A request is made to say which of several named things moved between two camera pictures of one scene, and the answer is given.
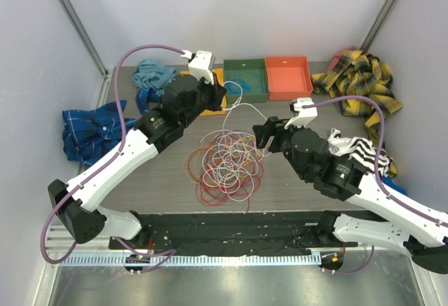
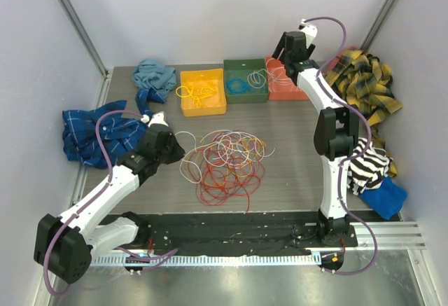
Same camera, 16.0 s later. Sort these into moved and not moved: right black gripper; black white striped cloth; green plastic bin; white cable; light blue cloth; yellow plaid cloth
Moved: white cable; right black gripper
Not moved: green plastic bin; yellow plaid cloth; black white striped cloth; light blue cloth
